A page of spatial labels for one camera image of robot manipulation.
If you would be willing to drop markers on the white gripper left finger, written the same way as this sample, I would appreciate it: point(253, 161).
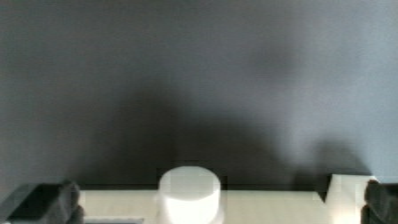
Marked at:
point(43, 204)

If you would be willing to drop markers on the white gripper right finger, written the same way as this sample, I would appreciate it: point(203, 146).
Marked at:
point(361, 200)

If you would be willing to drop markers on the white cabinet body box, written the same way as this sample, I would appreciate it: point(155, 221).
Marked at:
point(192, 202)

